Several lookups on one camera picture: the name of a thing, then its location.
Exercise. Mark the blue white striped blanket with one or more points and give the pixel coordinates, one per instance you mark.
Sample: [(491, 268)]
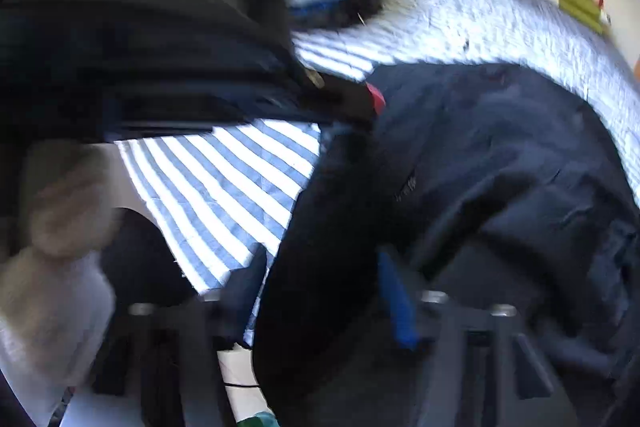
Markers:
[(450, 17)]

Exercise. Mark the navy blue pants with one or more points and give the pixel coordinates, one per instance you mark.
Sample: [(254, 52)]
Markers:
[(475, 157)]

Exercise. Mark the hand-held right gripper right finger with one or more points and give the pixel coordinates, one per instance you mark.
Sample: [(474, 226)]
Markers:
[(397, 302)]

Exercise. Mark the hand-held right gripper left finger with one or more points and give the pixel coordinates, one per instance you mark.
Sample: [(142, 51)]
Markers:
[(247, 302)]

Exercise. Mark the person's left hand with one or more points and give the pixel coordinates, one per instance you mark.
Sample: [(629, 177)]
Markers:
[(65, 202)]

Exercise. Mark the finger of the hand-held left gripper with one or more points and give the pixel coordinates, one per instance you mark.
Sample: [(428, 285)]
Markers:
[(345, 102)]

